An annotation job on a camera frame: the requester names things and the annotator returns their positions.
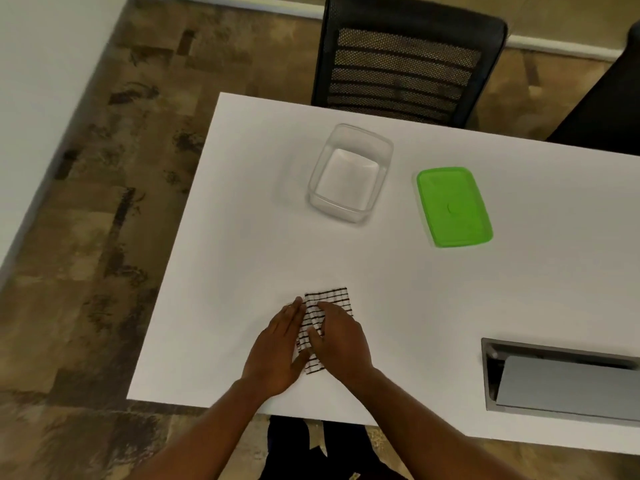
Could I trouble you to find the person's left hand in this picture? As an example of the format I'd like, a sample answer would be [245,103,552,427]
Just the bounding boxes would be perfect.
[241,297,313,399]

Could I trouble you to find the person's right hand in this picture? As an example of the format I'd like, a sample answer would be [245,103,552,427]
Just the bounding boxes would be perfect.
[307,302,377,385]

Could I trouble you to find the black white checked cloth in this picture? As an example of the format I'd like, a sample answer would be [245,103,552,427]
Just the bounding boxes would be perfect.
[296,287,354,375]

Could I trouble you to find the person's right forearm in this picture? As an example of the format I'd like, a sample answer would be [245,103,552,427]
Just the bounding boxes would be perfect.
[347,367,531,480]

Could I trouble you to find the person's left forearm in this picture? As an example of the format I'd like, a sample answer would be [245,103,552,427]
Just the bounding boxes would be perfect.
[131,379,273,480]

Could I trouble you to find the person's black trousers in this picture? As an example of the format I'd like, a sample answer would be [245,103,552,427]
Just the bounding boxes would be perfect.
[260,416,408,480]

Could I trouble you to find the clear plastic container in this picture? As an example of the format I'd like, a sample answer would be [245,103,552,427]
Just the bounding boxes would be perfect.
[306,123,395,225]

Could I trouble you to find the green container lid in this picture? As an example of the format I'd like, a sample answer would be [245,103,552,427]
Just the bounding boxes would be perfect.
[416,167,494,249]

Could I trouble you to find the black mesh office chair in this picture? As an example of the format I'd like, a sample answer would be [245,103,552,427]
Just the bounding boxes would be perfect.
[311,0,509,129]

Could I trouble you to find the grey table cable box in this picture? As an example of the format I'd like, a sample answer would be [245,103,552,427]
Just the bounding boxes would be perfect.
[481,338,640,428]

